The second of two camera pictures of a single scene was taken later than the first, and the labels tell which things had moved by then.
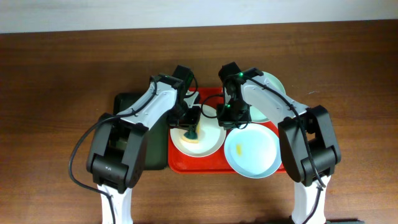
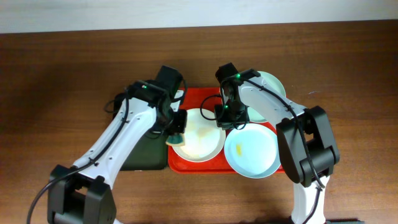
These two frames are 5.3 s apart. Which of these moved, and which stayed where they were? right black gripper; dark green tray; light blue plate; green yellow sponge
Moved: green yellow sponge
Stayed: dark green tray; right black gripper; light blue plate
